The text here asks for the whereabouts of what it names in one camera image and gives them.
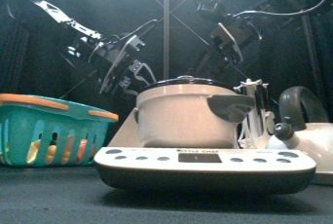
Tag black pot lid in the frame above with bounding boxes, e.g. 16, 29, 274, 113
144, 75, 235, 90

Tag white toy utensil stand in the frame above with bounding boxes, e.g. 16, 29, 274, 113
233, 78, 275, 150

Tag orange yellow toy food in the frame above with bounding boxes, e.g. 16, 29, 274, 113
25, 133, 99, 166

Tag white toy induction cooktop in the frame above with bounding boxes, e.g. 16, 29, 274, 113
92, 110, 317, 195

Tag grey metal frame pole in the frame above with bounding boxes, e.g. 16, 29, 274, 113
163, 0, 170, 80

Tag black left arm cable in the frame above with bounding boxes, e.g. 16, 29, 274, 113
116, 19, 160, 43

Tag white toy pot grey handles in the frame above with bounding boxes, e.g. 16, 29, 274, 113
131, 83, 258, 149

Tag teal basket with orange handles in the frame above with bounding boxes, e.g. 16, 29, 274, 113
0, 93, 119, 168

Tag white toy kettle black handle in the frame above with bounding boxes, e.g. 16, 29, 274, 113
263, 86, 333, 173

